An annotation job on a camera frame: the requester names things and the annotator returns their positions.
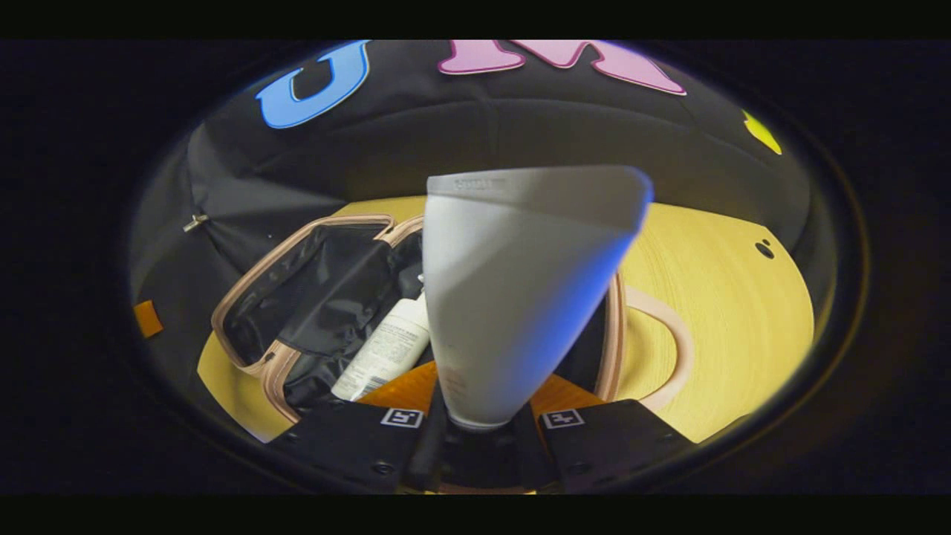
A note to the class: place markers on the white squeeze tube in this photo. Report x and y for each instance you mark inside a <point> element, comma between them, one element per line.
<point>513,290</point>

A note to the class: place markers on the silver clip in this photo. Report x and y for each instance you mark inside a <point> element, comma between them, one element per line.
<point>195,221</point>

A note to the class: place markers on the black backdrop cloth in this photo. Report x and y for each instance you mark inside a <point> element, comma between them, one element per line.
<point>483,141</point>

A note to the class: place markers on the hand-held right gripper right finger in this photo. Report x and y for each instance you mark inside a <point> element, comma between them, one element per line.
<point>617,446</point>

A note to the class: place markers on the white spray bottle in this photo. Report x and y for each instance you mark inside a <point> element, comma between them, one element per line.
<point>386,349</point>

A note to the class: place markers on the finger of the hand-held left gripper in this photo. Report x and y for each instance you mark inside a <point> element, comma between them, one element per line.
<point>148,318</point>

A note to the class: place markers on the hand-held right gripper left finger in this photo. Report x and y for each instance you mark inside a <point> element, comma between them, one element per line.
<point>349,446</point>

